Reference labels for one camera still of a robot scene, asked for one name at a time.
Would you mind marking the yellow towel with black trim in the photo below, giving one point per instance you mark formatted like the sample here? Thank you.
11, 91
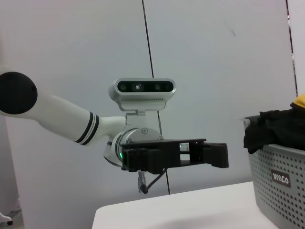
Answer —
299, 101

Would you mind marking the white chair base with caster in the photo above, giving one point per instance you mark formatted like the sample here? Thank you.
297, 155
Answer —
4, 215

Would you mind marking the black cloth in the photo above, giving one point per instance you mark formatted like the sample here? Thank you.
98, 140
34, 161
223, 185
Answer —
269, 128

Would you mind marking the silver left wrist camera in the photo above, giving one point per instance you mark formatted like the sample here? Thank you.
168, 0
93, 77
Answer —
143, 97

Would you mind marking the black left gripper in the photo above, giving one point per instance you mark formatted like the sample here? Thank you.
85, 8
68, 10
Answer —
162, 155

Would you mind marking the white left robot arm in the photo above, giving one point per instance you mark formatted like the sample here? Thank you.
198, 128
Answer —
59, 114

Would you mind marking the grey perforated plastic storage box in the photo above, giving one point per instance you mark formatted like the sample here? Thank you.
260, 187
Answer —
278, 195

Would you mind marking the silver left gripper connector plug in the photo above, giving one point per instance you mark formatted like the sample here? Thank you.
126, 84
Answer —
141, 179

